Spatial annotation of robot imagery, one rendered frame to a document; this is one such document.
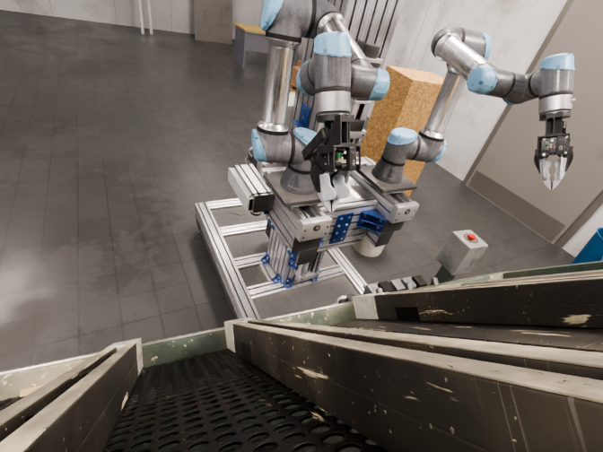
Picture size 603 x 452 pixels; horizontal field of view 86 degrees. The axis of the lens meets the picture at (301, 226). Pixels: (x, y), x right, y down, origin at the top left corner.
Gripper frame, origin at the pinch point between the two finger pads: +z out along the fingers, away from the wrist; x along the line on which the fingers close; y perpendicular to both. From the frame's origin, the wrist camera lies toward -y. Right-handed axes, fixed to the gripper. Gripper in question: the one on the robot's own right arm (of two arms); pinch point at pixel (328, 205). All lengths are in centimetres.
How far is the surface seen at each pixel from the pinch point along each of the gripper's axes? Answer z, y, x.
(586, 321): 12.6, 44.9, 14.8
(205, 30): -294, -808, 192
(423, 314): 26.4, 14.4, 17.0
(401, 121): -31, -147, 173
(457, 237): 29, -28, 89
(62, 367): 34, -23, -60
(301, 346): 8.9, 32.6, -26.1
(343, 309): 38.3, -15.4, 15.2
